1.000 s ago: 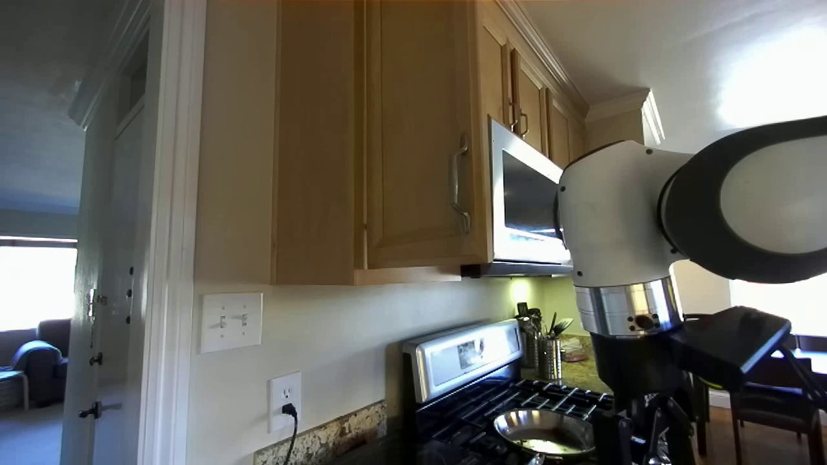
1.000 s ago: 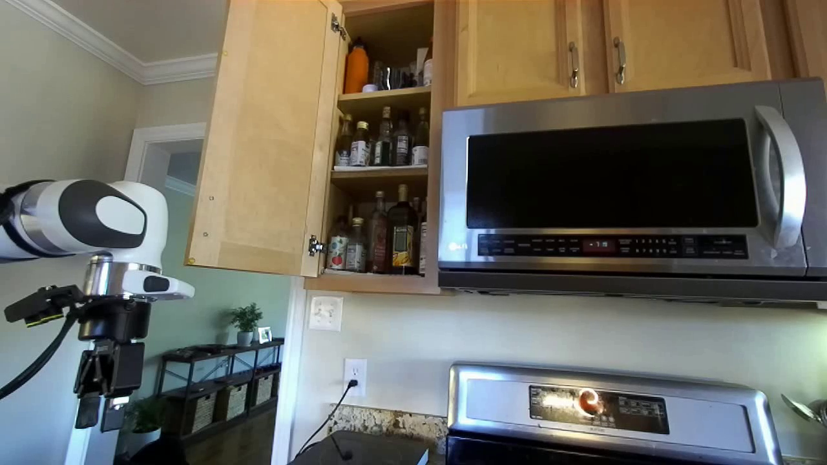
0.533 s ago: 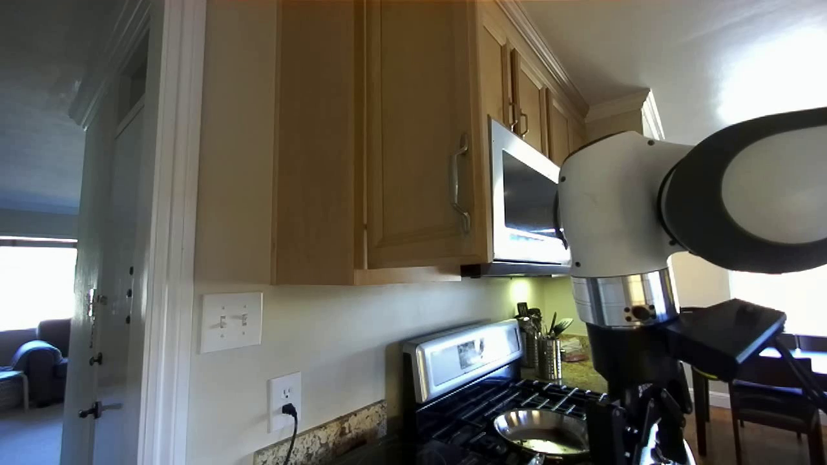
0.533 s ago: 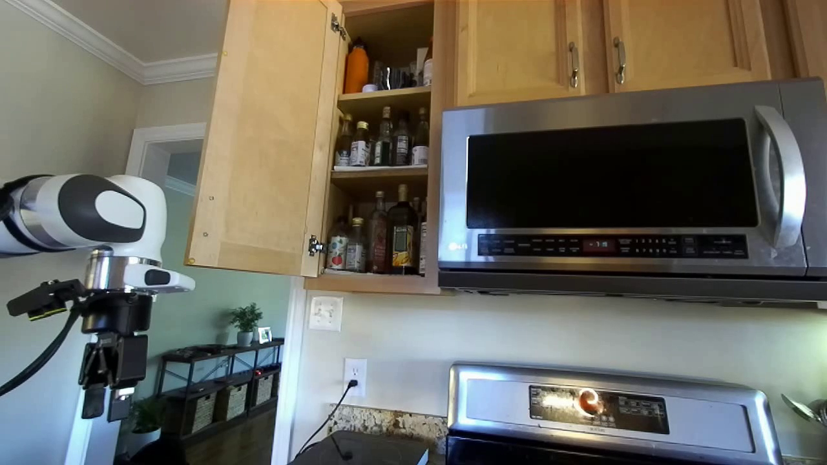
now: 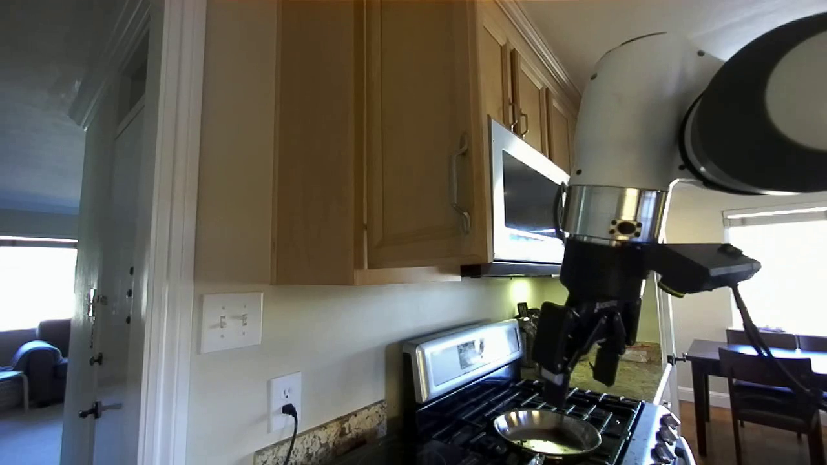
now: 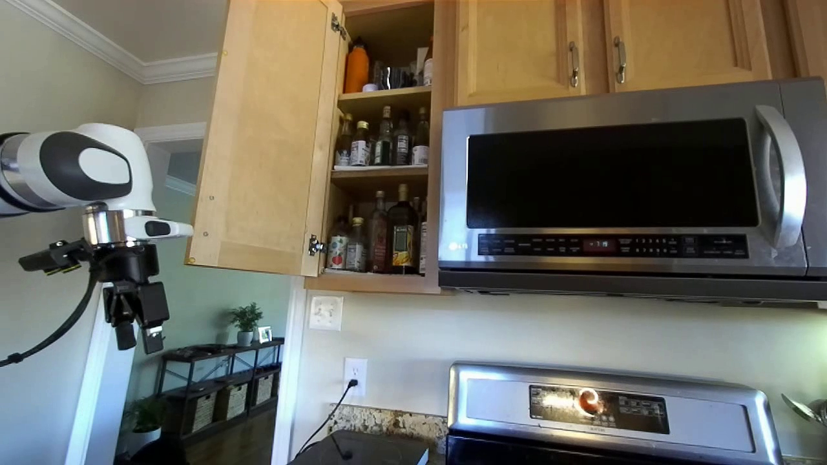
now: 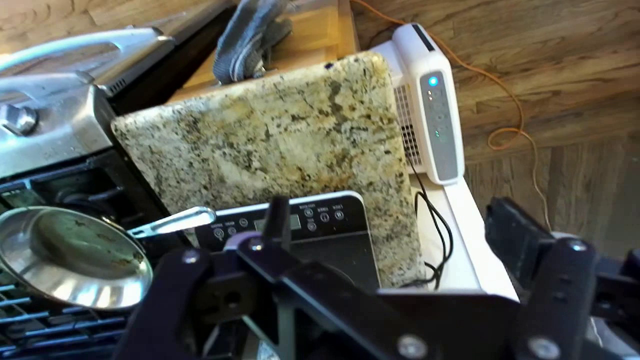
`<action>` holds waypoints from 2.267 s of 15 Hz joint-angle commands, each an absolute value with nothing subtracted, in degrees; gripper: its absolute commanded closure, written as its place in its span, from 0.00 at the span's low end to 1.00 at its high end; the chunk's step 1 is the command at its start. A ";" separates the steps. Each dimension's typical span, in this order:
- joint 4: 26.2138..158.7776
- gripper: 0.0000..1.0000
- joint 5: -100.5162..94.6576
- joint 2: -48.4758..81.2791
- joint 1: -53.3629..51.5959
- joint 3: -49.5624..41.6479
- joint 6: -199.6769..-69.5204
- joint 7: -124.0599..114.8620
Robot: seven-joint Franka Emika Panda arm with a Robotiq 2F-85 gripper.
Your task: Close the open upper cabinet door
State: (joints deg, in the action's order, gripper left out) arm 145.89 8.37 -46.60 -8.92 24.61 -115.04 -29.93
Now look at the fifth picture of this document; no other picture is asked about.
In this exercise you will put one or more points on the stainless steel microwave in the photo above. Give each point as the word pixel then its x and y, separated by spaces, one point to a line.
pixel 525 207

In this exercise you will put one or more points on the white wall outlet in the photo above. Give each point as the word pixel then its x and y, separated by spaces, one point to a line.
pixel 286 391

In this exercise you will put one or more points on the blue armchair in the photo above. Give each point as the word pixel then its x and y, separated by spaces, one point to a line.
pixel 40 364

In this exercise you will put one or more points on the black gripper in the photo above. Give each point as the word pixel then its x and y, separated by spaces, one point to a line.
pixel 604 272

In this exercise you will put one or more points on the dark wooden dining table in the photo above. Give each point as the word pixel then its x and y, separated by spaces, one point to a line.
pixel 701 356

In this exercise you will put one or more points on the row of wooden cabinets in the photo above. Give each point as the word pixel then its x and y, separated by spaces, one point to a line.
pixel 518 78

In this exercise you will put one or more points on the steel frying pan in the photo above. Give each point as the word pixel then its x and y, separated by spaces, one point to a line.
pixel 547 431

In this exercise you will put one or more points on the bright window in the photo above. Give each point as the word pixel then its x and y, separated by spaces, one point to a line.
pixel 788 274
pixel 35 286

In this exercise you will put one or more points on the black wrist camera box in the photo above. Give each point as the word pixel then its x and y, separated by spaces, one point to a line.
pixel 701 264

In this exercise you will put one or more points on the dark wooden dining chair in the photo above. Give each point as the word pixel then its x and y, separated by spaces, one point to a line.
pixel 759 338
pixel 765 389

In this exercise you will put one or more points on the white door frame trim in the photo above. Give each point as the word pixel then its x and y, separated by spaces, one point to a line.
pixel 172 260

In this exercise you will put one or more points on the white light switch plate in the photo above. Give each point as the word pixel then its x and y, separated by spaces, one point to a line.
pixel 230 321

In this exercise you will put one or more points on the white room door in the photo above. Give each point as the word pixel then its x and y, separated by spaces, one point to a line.
pixel 111 260

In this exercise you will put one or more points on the wooden wall cabinet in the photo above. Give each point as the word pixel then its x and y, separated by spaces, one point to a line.
pixel 292 145

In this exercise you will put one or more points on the speckled granite countertop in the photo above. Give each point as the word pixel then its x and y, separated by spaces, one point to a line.
pixel 636 371
pixel 325 435

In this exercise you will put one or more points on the stainless gas stove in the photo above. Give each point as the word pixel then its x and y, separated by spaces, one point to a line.
pixel 467 389

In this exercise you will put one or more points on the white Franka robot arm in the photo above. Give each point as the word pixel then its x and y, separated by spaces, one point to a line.
pixel 628 112

